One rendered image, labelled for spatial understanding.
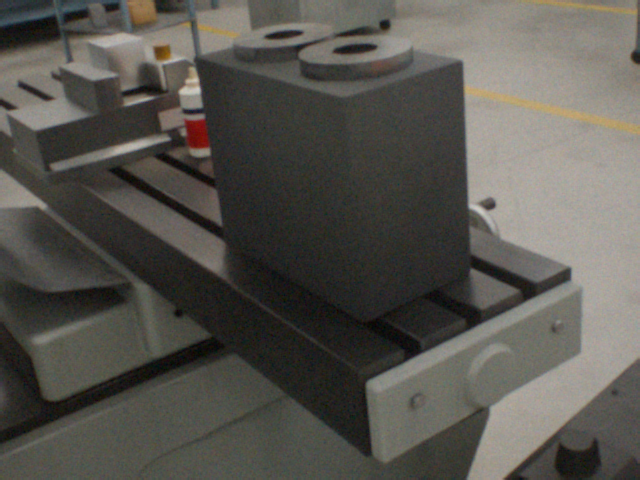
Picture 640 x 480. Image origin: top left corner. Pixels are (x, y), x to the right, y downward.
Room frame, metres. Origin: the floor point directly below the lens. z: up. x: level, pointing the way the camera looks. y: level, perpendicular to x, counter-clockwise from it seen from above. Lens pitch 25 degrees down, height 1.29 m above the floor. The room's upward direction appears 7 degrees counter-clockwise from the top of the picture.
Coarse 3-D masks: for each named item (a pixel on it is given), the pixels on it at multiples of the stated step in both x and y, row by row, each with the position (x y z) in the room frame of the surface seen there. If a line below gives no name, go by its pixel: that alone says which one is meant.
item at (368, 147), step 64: (256, 64) 0.74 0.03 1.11; (320, 64) 0.66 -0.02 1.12; (384, 64) 0.65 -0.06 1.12; (448, 64) 0.67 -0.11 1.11; (256, 128) 0.72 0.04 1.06; (320, 128) 0.64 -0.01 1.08; (384, 128) 0.63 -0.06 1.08; (448, 128) 0.67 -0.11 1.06; (256, 192) 0.73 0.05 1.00; (320, 192) 0.65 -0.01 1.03; (384, 192) 0.63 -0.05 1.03; (448, 192) 0.66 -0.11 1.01; (256, 256) 0.74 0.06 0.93; (320, 256) 0.65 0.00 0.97; (384, 256) 0.63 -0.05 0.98; (448, 256) 0.66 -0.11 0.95
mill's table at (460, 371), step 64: (0, 128) 1.31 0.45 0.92; (64, 192) 1.09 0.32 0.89; (128, 192) 0.97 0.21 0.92; (192, 192) 0.95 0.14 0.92; (128, 256) 0.92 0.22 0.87; (192, 256) 0.78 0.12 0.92; (512, 256) 0.70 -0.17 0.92; (256, 320) 0.68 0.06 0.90; (320, 320) 0.63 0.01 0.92; (384, 320) 0.62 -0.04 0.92; (448, 320) 0.60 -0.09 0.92; (512, 320) 0.61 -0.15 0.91; (576, 320) 0.65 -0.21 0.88; (320, 384) 0.60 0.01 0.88; (384, 384) 0.54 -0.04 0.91; (448, 384) 0.57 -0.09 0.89; (512, 384) 0.60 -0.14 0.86; (384, 448) 0.54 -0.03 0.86
